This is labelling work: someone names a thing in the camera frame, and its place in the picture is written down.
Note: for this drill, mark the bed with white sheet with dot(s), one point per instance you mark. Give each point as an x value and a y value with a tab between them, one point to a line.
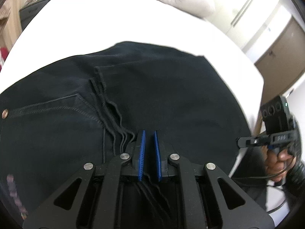
66	28

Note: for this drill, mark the black denim pants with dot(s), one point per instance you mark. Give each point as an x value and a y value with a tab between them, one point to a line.
87	108

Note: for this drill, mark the beige curtain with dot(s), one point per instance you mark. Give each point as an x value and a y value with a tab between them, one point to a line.
12	29

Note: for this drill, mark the white wardrobe with black handles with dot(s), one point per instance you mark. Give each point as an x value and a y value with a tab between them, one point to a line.
245	22

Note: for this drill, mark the operator right hand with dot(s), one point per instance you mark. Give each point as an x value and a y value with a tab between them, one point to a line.
276	163

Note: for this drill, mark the dark grey nightstand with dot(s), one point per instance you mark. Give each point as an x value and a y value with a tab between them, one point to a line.
28	12

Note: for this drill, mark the red and white bag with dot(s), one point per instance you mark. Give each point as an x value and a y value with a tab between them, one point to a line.
3	56

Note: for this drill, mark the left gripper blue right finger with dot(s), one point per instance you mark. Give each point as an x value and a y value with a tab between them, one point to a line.
209	198

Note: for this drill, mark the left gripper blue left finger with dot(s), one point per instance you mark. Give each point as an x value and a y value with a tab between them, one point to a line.
62	208

